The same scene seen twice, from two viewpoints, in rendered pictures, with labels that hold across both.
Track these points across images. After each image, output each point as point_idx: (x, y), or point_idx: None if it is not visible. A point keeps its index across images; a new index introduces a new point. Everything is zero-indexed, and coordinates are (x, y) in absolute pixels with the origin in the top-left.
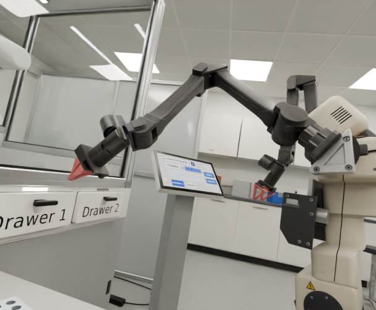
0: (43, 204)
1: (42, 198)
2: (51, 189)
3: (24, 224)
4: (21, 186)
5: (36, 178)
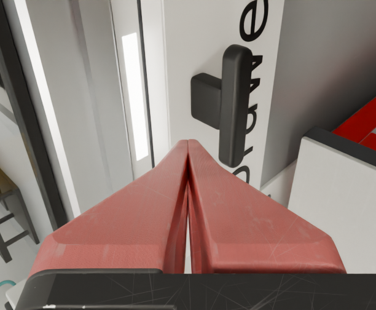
0: (242, 136)
1: (188, 76)
2: (124, 3)
3: (252, 99)
4: (134, 166)
5: (90, 123)
